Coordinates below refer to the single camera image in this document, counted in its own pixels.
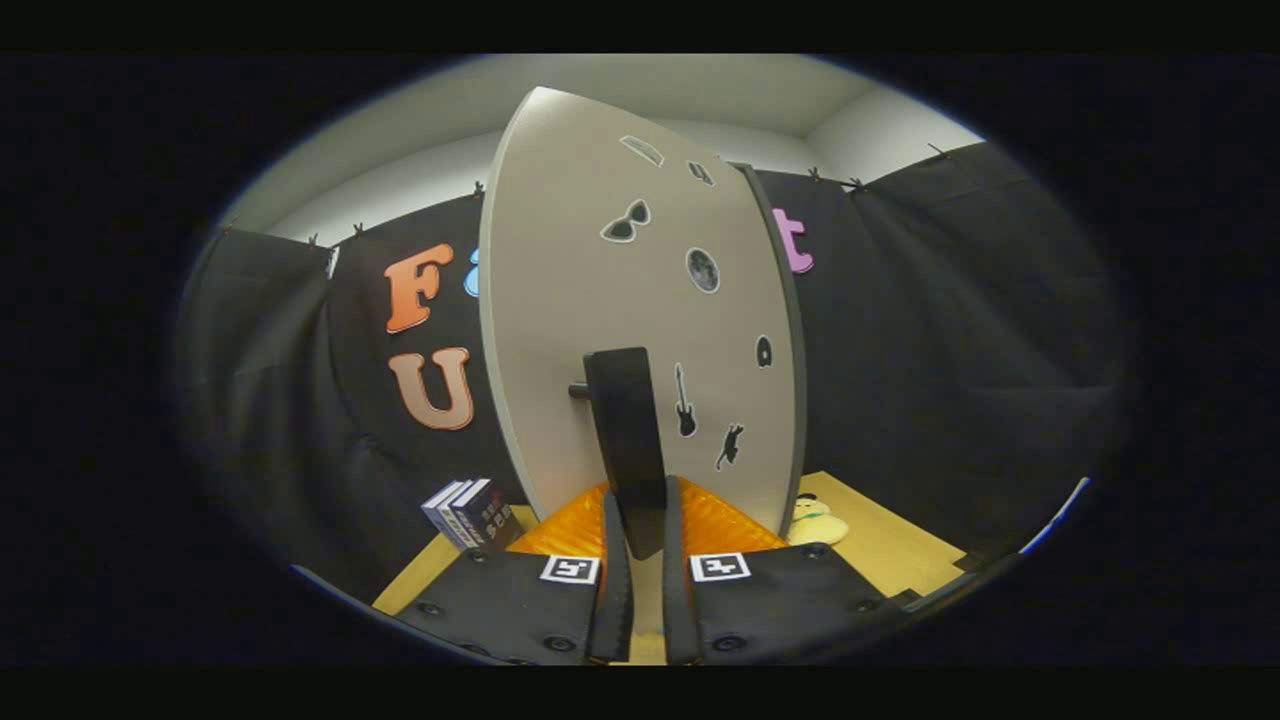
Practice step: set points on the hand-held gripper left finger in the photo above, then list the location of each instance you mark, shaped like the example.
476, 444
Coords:
615, 590

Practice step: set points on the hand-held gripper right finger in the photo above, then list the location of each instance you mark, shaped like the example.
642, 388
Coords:
675, 590

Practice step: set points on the yellow plush toy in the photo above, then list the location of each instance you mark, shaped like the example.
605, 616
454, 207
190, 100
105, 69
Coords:
815, 525

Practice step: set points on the grey cabinet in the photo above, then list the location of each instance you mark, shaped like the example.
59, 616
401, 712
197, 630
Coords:
797, 330

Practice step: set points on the black backdrop cloth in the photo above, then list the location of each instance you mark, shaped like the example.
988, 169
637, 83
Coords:
950, 350

